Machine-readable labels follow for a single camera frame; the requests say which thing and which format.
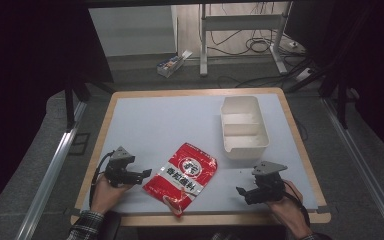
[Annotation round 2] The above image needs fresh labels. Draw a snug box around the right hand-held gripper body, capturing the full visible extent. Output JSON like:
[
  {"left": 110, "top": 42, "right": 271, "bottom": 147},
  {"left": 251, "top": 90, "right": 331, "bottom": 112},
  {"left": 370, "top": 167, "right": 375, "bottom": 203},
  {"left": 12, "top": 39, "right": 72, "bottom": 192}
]
[{"left": 251, "top": 160, "right": 289, "bottom": 203}]

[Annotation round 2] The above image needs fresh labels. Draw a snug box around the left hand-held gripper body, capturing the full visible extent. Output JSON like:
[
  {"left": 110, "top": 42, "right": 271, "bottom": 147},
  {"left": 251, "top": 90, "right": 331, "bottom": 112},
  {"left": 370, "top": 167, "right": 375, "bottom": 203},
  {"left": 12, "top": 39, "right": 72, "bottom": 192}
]
[{"left": 104, "top": 145, "right": 136, "bottom": 188}]

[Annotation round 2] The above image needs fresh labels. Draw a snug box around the person's right hand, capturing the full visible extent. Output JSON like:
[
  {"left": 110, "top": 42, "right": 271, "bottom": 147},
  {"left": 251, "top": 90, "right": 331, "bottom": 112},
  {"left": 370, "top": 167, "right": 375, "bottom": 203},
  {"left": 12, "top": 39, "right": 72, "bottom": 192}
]
[{"left": 265, "top": 179, "right": 313, "bottom": 239}]

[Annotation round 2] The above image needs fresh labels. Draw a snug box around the person's left hand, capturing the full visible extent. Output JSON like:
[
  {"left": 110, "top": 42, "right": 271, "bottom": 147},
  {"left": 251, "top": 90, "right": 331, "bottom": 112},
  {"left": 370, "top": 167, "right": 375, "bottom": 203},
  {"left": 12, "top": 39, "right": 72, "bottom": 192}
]
[{"left": 89, "top": 174, "right": 134, "bottom": 215}]

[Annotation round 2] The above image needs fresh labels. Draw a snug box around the red and white snack bag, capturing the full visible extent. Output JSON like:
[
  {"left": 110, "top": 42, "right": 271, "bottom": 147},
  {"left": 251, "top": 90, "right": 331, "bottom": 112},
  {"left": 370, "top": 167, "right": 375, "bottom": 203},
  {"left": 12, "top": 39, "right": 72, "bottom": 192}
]
[{"left": 142, "top": 142, "right": 219, "bottom": 218}]

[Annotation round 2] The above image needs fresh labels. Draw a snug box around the light grey table mat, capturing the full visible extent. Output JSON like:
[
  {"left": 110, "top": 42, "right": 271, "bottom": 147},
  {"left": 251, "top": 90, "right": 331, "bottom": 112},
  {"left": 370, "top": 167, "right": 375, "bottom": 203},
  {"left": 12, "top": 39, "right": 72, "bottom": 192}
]
[{"left": 79, "top": 92, "right": 319, "bottom": 214}]

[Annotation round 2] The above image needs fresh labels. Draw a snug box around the white plastic bin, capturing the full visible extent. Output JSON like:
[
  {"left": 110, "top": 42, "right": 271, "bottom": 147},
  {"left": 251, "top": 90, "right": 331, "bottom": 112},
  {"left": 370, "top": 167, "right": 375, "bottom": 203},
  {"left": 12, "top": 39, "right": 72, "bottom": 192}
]
[{"left": 220, "top": 95, "right": 271, "bottom": 161}]

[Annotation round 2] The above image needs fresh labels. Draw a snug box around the black metal stand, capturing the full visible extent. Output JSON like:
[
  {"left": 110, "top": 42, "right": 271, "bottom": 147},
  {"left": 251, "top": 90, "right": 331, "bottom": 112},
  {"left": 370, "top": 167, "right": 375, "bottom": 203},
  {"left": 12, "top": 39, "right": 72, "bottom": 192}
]
[
  {"left": 62, "top": 74, "right": 116, "bottom": 132},
  {"left": 318, "top": 63, "right": 361, "bottom": 130}
]

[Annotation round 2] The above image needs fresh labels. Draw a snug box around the small open cardboard box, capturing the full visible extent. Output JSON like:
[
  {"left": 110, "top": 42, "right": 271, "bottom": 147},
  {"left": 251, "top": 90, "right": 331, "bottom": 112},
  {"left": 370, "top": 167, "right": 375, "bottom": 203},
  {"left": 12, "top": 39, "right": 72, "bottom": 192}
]
[{"left": 156, "top": 49, "right": 194, "bottom": 79}]

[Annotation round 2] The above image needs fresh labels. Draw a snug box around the white power strip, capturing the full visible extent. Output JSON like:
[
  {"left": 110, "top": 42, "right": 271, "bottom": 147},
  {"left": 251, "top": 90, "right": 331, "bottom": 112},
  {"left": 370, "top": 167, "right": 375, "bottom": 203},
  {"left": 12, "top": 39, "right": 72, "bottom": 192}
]
[{"left": 294, "top": 67, "right": 315, "bottom": 83}]

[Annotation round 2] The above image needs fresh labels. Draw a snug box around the white board panel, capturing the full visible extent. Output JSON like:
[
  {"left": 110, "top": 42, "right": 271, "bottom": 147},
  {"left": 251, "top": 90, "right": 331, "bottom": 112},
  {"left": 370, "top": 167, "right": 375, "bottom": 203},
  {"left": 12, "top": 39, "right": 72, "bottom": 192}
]
[{"left": 87, "top": 4, "right": 178, "bottom": 58}]

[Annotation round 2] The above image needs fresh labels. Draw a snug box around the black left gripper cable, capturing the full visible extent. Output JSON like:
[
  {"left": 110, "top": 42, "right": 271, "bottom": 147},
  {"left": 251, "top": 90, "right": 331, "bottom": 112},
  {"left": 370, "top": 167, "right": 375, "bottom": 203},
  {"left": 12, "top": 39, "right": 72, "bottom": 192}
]
[{"left": 88, "top": 150, "right": 115, "bottom": 208}]

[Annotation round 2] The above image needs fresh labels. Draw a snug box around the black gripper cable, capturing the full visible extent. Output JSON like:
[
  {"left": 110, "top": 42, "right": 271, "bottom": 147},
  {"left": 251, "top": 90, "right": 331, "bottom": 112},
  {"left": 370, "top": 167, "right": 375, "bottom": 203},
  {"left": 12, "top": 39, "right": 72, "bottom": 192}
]
[
  {"left": 88, "top": 150, "right": 115, "bottom": 208},
  {"left": 281, "top": 180, "right": 312, "bottom": 228}
]

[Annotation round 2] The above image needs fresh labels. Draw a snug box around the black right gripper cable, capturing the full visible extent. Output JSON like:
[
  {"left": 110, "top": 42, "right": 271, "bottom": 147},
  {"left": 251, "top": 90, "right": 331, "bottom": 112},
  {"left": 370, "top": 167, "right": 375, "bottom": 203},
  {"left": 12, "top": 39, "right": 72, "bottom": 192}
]
[{"left": 281, "top": 180, "right": 312, "bottom": 228}]

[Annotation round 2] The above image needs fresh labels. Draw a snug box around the aluminium rail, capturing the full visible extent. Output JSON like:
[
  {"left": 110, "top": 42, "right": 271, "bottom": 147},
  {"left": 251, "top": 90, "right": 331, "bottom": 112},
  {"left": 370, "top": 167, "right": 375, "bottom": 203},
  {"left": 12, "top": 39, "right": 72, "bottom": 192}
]
[
  {"left": 14, "top": 100, "right": 88, "bottom": 240},
  {"left": 322, "top": 97, "right": 384, "bottom": 240}
]

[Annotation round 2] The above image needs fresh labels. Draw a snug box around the long black floor cable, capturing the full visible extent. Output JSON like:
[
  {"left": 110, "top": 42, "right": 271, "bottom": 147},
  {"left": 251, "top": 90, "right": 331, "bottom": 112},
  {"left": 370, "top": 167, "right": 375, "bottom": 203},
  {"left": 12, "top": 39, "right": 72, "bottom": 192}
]
[{"left": 217, "top": 58, "right": 311, "bottom": 89}]

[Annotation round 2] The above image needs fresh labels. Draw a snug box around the coiled black floor cable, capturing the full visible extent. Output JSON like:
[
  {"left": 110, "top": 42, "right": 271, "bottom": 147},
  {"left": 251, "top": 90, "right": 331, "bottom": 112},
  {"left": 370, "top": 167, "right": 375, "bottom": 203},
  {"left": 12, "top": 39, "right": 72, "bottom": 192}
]
[{"left": 209, "top": 29, "right": 276, "bottom": 57}]

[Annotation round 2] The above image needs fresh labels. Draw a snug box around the white metal desk frame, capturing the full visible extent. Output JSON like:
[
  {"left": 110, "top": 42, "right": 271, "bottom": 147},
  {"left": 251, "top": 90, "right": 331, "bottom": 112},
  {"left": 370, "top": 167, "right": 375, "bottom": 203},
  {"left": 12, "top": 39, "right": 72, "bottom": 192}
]
[{"left": 198, "top": 1, "right": 294, "bottom": 77}]

